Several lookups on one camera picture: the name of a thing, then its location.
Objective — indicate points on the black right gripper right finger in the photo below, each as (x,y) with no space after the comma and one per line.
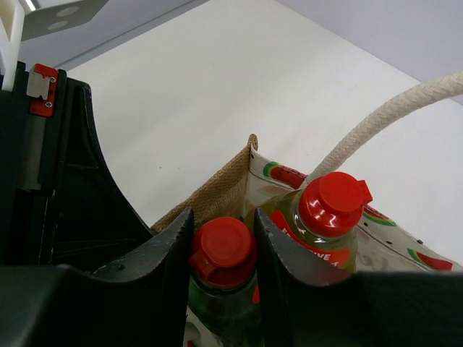
(305,301)

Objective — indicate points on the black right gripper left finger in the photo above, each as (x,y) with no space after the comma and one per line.
(139,299)

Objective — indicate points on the watermelon print canvas bag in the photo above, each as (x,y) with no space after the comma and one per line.
(383,246)

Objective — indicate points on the green dish soap bottle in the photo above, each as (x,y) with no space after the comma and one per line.
(223,292)

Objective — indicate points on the yellow dish soap bottle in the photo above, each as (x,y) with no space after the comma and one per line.
(322,217)

